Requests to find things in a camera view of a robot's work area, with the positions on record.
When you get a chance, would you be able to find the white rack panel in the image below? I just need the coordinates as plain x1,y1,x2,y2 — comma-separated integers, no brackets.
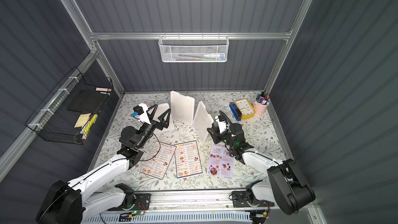
170,91,195,125
193,101,214,143
152,102,175,132

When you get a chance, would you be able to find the dim sum menu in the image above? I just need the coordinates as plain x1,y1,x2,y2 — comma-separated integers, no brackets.
175,141,203,179
140,142,176,179

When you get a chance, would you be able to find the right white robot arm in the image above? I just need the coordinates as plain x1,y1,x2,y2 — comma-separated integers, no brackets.
207,121,316,215

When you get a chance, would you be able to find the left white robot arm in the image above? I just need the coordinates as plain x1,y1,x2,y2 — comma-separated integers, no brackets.
36,103,172,224

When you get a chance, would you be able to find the blue stapler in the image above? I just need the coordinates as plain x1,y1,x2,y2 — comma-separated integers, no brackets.
229,102,242,121

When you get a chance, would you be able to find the pink special menu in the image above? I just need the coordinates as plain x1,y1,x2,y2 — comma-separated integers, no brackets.
207,144,234,180

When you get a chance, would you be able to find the yellow tray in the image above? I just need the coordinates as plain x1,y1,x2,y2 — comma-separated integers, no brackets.
235,99,255,120

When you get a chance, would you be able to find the pink eraser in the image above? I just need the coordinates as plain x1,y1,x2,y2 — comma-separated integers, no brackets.
95,87,112,92

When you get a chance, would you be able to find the pink pen cup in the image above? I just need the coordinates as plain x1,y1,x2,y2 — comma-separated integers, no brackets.
253,102,268,116

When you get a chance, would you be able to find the black notebook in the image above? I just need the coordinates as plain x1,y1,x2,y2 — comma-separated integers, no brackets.
67,90,108,114

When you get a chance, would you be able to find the yellow patterned roll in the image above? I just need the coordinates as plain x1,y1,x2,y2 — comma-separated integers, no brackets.
78,114,98,143

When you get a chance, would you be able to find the yellow sticky notepad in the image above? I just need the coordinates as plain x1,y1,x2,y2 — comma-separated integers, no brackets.
74,113,91,128

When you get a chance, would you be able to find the white tube in basket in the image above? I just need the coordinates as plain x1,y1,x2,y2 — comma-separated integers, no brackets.
203,53,226,61

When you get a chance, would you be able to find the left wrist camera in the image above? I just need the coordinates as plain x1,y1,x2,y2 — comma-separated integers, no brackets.
132,103,150,124

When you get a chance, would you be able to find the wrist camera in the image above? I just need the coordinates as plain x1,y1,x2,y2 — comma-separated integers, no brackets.
216,115,227,135
132,103,150,124

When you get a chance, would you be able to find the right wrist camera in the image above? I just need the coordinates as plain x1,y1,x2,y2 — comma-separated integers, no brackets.
216,115,227,135

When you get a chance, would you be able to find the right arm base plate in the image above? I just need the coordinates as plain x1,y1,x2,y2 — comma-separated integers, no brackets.
229,190,275,208

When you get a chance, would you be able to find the white wire mesh basket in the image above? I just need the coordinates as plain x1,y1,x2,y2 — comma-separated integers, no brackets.
158,35,230,63

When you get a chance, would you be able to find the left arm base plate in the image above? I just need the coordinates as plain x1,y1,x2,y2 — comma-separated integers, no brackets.
108,194,151,211

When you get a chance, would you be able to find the black wire wall basket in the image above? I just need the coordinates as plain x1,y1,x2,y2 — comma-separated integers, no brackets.
25,68,114,145

